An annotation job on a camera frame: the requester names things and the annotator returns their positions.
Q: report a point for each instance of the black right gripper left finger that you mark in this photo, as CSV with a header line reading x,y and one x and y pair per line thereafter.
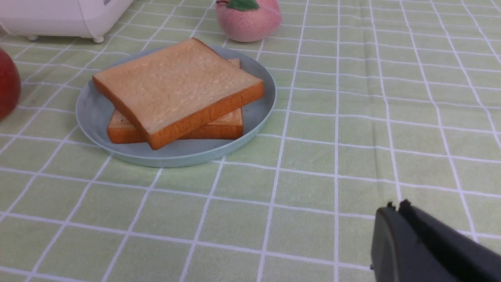
x,y
398,255

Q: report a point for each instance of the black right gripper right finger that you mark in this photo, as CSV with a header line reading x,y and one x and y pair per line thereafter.
x,y
461,257

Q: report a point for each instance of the toasted bread slice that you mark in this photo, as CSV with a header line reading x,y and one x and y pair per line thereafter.
x,y
210,108
116,82

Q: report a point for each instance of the green checked tablecloth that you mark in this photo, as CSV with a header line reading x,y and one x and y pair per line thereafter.
x,y
377,101

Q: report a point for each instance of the pink toy peach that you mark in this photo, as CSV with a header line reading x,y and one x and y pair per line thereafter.
x,y
248,20

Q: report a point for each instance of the light blue round plate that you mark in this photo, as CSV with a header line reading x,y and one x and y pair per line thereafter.
x,y
93,112

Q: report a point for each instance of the white two-slot toaster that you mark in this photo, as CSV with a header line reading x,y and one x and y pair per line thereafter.
x,y
61,18

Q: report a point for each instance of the red toy apple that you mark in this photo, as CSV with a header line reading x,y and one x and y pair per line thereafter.
x,y
10,85

